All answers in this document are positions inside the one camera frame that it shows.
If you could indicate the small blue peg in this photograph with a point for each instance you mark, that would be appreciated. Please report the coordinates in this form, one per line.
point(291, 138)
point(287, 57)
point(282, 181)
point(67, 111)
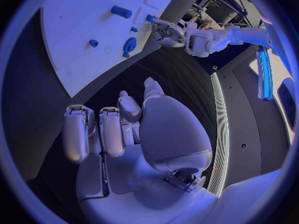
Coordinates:
point(134, 29)
point(126, 55)

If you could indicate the blue cylinder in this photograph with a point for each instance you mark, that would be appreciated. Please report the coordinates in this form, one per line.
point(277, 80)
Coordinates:
point(121, 12)

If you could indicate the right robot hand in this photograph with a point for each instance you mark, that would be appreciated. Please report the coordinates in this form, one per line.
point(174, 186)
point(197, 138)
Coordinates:
point(172, 130)

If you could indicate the white task board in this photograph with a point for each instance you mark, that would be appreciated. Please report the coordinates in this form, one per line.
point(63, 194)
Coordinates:
point(79, 22)

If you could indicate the glowing light bar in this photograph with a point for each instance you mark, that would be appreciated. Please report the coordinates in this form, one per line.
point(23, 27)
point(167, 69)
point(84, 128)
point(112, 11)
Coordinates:
point(265, 74)

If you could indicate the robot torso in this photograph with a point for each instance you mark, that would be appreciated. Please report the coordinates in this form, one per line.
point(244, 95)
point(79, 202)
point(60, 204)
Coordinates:
point(243, 115)

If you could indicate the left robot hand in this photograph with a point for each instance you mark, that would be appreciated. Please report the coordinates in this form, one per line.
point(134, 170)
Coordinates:
point(171, 35)

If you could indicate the blue gear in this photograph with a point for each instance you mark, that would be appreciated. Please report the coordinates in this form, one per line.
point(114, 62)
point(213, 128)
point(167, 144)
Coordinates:
point(130, 45)

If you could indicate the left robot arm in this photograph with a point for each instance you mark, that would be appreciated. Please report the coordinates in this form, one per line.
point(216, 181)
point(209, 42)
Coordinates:
point(222, 37)

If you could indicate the blue plug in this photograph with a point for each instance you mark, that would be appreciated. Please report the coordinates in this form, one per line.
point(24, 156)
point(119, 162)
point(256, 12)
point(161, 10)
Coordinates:
point(150, 18)

